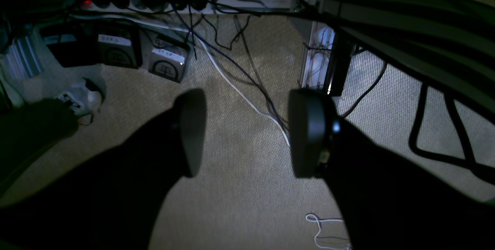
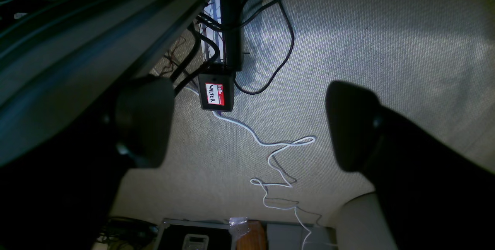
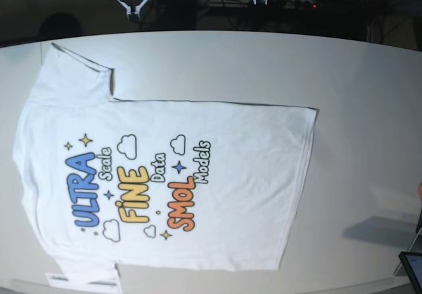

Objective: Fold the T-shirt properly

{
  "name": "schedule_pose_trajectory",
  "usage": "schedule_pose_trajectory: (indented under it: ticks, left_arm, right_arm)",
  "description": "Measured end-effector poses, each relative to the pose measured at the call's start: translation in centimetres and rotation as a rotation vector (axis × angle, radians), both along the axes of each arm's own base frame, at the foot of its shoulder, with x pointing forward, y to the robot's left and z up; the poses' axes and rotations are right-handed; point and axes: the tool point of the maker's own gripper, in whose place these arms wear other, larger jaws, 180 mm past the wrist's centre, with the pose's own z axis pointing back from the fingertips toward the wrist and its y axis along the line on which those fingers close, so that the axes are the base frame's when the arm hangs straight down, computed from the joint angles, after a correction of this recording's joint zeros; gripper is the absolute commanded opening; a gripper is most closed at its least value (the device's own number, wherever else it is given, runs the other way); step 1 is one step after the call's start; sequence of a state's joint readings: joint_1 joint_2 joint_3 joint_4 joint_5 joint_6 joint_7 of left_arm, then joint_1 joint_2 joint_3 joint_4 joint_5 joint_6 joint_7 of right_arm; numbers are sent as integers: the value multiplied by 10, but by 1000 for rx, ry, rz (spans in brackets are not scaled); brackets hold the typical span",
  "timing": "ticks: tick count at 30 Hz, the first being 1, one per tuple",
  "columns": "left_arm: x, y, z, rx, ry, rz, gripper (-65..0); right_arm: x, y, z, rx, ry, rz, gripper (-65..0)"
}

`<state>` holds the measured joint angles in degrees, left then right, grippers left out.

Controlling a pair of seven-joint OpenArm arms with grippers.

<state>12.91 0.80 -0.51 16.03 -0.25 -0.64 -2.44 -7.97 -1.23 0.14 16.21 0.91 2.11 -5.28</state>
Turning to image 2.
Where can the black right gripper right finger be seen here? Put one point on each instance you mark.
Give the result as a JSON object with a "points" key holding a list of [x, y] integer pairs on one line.
{"points": [[353, 115]]}

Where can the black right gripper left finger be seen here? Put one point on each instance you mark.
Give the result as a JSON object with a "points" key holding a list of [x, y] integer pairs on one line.
{"points": [[143, 119]]}

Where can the black power adapter with label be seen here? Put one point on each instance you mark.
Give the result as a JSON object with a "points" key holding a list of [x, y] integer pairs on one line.
{"points": [[216, 92]]}

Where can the open black case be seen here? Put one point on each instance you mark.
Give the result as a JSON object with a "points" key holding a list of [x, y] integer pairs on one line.
{"points": [[193, 235]]}

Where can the brown wooden block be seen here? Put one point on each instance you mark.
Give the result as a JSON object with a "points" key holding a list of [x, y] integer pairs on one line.
{"points": [[255, 239]]}

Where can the dark table frame beam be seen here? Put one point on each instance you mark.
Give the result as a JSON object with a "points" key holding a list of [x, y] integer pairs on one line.
{"points": [[57, 62]]}

